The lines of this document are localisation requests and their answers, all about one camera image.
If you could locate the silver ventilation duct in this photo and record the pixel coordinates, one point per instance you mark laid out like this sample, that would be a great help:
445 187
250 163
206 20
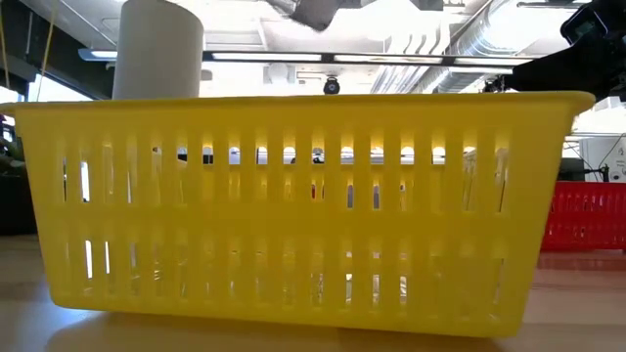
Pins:
479 34

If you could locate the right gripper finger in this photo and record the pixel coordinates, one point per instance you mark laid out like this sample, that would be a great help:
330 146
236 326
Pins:
535 79

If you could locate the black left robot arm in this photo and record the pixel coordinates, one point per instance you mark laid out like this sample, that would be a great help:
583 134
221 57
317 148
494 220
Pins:
315 13

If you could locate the white lamp with wooden base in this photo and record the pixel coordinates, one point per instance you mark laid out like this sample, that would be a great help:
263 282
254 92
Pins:
156 49

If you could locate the long ceiling light bar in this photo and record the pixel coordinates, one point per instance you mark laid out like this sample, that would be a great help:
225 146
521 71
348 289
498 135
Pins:
269 57

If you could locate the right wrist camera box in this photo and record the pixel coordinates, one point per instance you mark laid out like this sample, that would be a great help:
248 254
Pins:
584 24

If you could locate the black overhead camera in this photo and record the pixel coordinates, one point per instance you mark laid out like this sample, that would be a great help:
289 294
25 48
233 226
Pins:
331 86

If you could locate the yellow slotted plastic basket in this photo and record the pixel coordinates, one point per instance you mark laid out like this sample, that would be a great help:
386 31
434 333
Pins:
293 220

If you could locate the white machine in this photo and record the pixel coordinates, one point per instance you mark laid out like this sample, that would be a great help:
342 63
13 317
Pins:
594 156

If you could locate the black ceiling spotlight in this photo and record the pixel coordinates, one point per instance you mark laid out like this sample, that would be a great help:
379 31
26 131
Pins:
494 85

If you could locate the ceiling light fixture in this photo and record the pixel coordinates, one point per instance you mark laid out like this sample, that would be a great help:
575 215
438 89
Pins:
98 55

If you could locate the red slotted plastic basket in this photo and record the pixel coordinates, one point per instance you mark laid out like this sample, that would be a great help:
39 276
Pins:
584 215

